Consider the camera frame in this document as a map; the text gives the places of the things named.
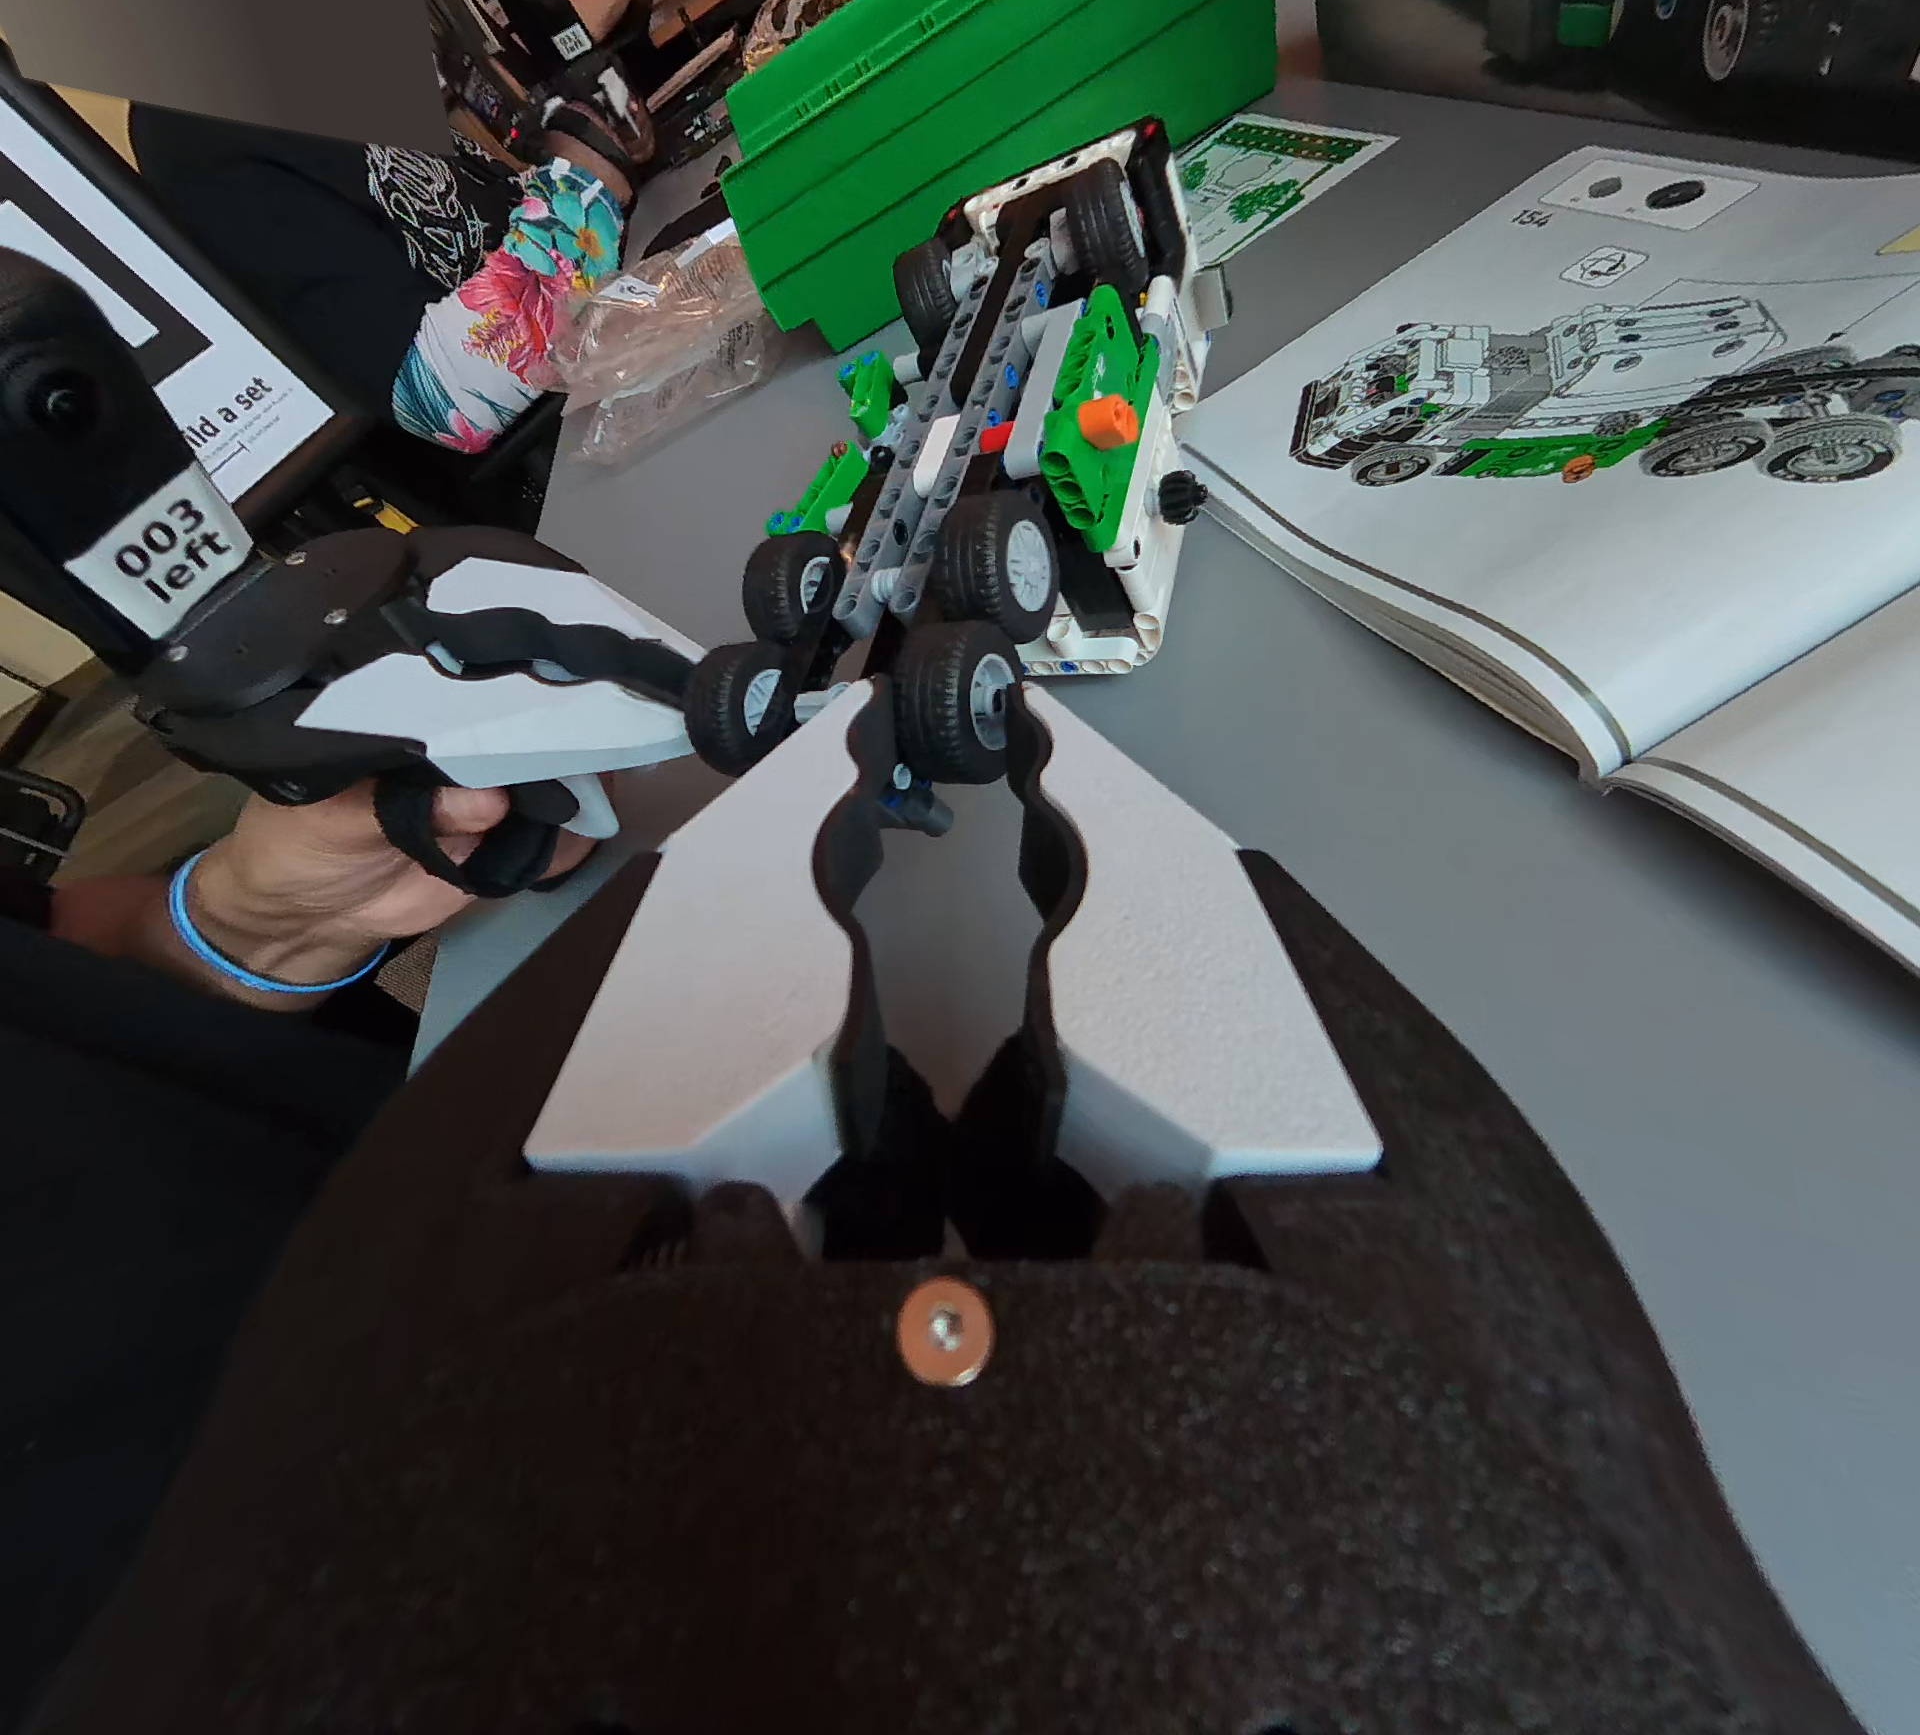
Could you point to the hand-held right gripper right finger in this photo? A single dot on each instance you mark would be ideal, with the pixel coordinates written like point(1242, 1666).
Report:
point(1185, 1001)

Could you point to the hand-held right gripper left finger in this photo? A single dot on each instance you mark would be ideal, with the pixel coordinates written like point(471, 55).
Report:
point(704, 1001)

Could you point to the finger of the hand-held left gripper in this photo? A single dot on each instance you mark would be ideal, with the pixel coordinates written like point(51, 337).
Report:
point(541, 599)
point(480, 727)

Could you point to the green white lego truck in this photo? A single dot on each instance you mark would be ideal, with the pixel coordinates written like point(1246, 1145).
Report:
point(975, 445)

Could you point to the person's left forearm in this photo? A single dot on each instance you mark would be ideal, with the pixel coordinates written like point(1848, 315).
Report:
point(121, 941)

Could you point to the lego instruction booklet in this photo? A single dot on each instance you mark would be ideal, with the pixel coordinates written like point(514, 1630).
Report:
point(1574, 567)

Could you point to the person's left hand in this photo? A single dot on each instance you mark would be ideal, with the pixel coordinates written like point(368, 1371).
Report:
point(330, 881)

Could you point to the yellow black tool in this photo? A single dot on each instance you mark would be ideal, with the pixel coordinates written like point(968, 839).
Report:
point(382, 517)

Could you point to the clear plastic bag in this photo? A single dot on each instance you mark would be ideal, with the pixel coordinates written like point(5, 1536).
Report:
point(690, 409)
point(674, 311)

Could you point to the blue wristband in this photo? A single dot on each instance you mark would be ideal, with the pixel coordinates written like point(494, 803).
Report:
point(300, 987)

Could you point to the person's black clothing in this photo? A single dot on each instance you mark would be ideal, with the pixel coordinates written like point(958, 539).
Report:
point(134, 1241)

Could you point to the green plastic bin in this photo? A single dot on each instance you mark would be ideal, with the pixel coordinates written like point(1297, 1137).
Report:
point(1021, 71)

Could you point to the green white sticker sheet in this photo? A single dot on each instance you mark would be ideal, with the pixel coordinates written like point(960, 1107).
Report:
point(1275, 175)

